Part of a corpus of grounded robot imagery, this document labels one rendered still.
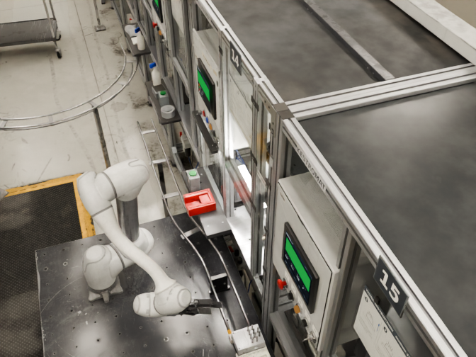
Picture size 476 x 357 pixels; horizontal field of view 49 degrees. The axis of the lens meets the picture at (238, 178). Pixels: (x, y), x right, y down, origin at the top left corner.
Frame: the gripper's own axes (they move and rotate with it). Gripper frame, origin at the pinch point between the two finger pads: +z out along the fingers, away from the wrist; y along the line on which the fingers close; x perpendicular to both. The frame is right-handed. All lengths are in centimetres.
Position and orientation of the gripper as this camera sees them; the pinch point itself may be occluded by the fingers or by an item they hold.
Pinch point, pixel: (211, 307)
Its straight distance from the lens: 256.0
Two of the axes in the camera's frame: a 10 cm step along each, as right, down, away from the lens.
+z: 7.6, 1.9, 6.3
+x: -2.1, -8.4, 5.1
